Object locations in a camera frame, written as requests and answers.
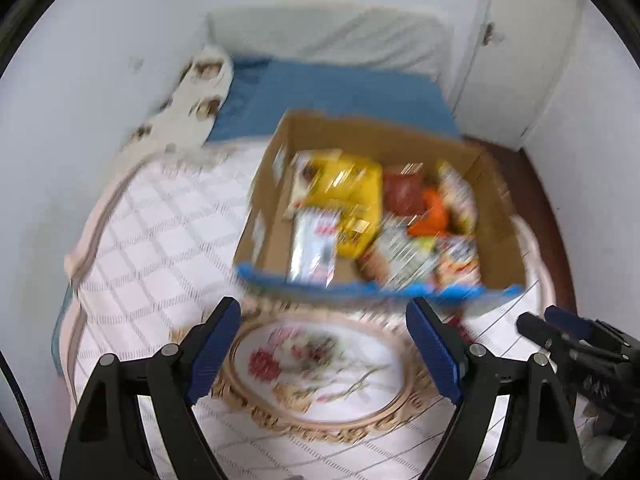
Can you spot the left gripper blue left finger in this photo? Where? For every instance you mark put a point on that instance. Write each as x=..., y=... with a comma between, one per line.
x=180, y=374

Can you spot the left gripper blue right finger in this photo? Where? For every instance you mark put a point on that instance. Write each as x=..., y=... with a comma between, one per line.
x=470, y=381

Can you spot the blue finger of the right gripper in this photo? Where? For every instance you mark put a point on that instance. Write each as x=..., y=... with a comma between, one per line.
x=538, y=331
x=567, y=317

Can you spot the red small snack packet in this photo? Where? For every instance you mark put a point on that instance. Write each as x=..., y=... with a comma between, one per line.
x=456, y=322

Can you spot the orange panda snack packet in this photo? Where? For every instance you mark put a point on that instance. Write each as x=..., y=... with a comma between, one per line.
x=458, y=262

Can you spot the orange snack bag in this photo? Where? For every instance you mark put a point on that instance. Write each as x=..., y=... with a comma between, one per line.
x=435, y=219

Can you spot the clear yellow pastry bag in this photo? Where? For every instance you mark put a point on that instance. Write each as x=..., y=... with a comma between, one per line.
x=458, y=198

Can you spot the red white spicy strip packet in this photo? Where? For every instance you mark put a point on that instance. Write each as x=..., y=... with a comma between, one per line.
x=314, y=246

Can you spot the yellow black biscuit pack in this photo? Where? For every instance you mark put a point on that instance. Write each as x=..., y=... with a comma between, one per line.
x=356, y=230

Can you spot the yellow snack bag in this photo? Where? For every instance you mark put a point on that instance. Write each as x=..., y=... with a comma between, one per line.
x=347, y=183

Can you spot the cranberry oat cookie packet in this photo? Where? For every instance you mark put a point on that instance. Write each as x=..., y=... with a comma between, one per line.
x=396, y=260

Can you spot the brown sauce packet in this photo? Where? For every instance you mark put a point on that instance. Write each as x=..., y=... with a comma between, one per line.
x=402, y=190

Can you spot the cardboard milk box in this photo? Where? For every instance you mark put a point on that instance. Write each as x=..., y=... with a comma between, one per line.
x=264, y=251

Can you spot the bear print long pillow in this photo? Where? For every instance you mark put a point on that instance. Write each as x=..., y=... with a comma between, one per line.
x=189, y=115

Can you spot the blue bed sheet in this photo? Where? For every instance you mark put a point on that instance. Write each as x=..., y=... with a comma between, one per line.
x=330, y=97

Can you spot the grey dotted pillow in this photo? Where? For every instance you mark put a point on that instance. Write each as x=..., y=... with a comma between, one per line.
x=336, y=33

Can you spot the white door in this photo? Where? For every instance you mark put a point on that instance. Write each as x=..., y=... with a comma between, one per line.
x=508, y=84

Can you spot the door handle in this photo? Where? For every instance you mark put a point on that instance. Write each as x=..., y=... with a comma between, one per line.
x=492, y=35

